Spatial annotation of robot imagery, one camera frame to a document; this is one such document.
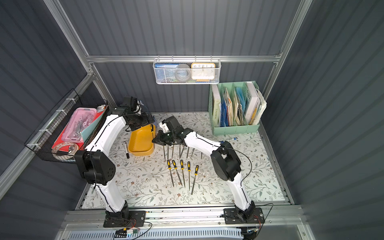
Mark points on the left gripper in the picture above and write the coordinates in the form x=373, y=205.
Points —
x=144, y=120

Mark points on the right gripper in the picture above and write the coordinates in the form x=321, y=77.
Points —
x=163, y=139

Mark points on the eleventh black yellow file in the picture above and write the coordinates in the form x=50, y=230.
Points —
x=182, y=169

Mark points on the yellow storage box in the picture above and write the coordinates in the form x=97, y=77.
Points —
x=140, y=143

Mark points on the twelfth black yellow file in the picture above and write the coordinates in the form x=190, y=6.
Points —
x=195, y=176

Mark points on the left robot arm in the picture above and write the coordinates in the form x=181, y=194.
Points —
x=94, y=163

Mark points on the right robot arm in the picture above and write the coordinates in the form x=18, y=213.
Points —
x=226, y=162

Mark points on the blue box in basket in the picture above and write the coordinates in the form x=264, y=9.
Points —
x=165, y=72

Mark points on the green file organizer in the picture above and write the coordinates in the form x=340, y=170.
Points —
x=227, y=108

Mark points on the red folder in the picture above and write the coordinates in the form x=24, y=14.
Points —
x=68, y=147

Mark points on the black white marker pen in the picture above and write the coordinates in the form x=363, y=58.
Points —
x=125, y=146

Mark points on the pink plastic case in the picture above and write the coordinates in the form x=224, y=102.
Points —
x=79, y=121

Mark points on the grey tape roll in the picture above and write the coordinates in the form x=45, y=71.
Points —
x=183, y=73

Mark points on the blue marker pen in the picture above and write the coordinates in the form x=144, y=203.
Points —
x=230, y=139

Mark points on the yellow white clock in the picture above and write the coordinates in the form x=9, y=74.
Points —
x=203, y=71

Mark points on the white book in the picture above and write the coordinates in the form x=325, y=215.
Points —
x=252, y=103

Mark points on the white wire basket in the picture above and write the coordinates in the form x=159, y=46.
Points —
x=189, y=61

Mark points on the black wire basket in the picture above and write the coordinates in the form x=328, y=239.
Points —
x=44, y=137

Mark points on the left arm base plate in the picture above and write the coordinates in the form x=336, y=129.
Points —
x=124, y=219

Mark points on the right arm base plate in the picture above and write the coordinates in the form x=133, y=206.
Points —
x=235, y=216

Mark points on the aluminium rail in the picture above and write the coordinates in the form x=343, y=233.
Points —
x=188, y=217

